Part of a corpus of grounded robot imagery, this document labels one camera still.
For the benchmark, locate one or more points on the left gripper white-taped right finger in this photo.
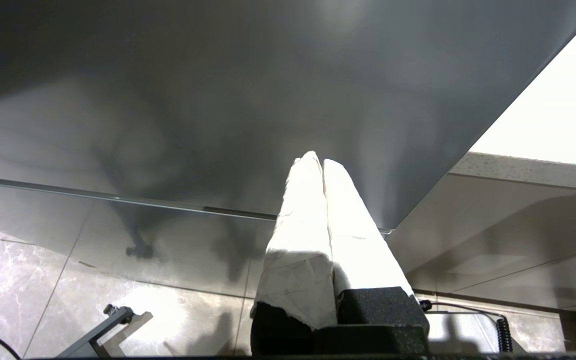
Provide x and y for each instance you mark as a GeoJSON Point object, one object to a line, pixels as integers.
{"type": "Point", "coordinates": [358, 245]}

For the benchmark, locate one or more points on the beige base cabinet front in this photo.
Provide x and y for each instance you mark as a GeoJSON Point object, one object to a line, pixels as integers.
{"type": "Point", "coordinates": [493, 225]}

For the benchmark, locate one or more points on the dark metal bracket bar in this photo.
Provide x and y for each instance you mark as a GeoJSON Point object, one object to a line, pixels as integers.
{"type": "Point", "coordinates": [93, 336]}

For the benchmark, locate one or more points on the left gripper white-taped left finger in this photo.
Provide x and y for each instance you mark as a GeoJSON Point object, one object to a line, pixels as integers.
{"type": "Point", "coordinates": [298, 250]}

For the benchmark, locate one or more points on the grey glossy cabinet door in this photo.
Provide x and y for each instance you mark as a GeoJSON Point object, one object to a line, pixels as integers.
{"type": "Point", "coordinates": [218, 75]}

